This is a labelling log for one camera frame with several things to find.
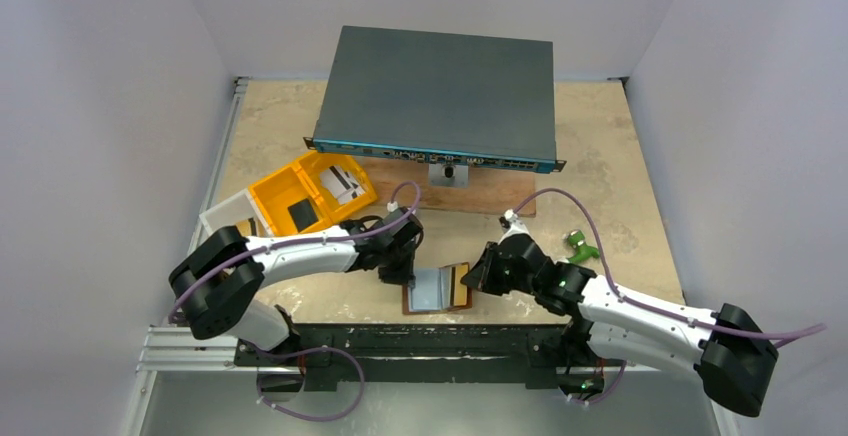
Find brown leather card holder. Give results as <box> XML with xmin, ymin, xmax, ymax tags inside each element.
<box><xmin>402</xmin><ymin>262</ymin><xmax>473</xmax><ymax>315</ymax></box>

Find black card in bin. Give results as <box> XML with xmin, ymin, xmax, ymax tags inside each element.
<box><xmin>287</xmin><ymin>198</ymin><xmax>319</xmax><ymax>233</ymax></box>

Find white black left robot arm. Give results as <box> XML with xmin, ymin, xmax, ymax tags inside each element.
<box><xmin>168</xmin><ymin>207</ymin><xmax>423</xmax><ymax>354</ymax></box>

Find yellow plastic bin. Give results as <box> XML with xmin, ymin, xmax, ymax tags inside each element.
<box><xmin>248</xmin><ymin>151</ymin><xmax>377</xmax><ymax>236</ymax></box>

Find white cards in bin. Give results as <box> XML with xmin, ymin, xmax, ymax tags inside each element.
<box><xmin>319</xmin><ymin>165</ymin><xmax>365</xmax><ymax>206</ymax></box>

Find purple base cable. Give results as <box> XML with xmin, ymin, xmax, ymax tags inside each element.
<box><xmin>255</xmin><ymin>346</ymin><xmax>367</xmax><ymax>423</ymax></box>
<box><xmin>566</xmin><ymin>356</ymin><xmax>629</xmax><ymax>408</ymax></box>

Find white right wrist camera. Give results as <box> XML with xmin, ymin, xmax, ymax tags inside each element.
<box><xmin>499</xmin><ymin>209</ymin><xmax>529</xmax><ymax>241</ymax></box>

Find green toy figure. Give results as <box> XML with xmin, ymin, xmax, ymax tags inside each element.
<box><xmin>564</xmin><ymin>229</ymin><xmax>600</xmax><ymax>264</ymax></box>

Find white plastic bin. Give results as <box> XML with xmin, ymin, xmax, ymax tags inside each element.
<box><xmin>197</xmin><ymin>189</ymin><xmax>272</xmax><ymax>243</ymax></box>

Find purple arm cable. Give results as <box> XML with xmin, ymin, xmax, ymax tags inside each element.
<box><xmin>503</xmin><ymin>187</ymin><xmax>828</xmax><ymax>349</ymax></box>
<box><xmin>167</xmin><ymin>181</ymin><xmax>423</xmax><ymax>325</ymax></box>

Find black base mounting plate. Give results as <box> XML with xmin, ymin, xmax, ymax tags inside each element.
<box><xmin>234</xmin><ymin>323</ymin><xmax>605</xmax><ymax>397</ymax></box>

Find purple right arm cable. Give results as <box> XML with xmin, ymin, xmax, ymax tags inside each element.
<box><xmin>503</xmin><ymin>187</ymin><xmax>828</xmax><ymax>349</ymax></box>

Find grey metal camera stand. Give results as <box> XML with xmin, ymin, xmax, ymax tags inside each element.
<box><xmin>428</xmin><ymin>163</ymin><xmax>469</xmax><ymax>188</ymax></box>

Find brown wooden board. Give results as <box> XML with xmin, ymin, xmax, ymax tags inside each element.
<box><xmin>357</xmin><ymin>157</ymin><xmax>536</xmax><ymax>215</ymax></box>

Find aluminium frame rail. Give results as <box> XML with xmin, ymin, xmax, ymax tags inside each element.
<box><xmin>135</xmin><ymin>76</ymin><xmax>250</xmax><ymax>374</ymax></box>

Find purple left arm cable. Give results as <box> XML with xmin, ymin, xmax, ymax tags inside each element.
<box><xmin>167</xmin><ymin>181</ymin><xmax>423</xmax><ymax>325</ymax></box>

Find grey blue network switch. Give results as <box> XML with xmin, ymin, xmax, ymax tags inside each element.
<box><xmin>304</xmin><ymin>26</ymin><xmax>565</xmax><ymax>174</ymax></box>

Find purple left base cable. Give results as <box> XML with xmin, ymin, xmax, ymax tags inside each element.
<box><xmin>255</xmin><ymin>346</ymin><xmax>367</xmax><ymax>423</ymax></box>

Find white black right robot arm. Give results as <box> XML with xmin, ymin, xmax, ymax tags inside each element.
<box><xmin>462</xmin><ymin>234</ymin><xmax>779</xmax><ymax>417</ymax></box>

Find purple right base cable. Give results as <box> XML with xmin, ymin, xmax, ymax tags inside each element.
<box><xmin>566</xmin><ymin>356</ymin><xmax>629</xmax><ymax>408</ymax></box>

